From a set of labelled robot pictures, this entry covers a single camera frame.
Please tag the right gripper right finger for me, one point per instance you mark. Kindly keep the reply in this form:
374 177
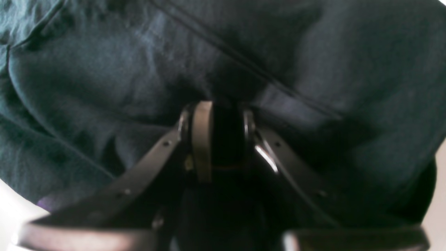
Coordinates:
305 213

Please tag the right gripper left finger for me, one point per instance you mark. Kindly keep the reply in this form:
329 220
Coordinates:
139 211

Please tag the black graphic print T-shirt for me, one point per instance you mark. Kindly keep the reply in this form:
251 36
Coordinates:
356 88

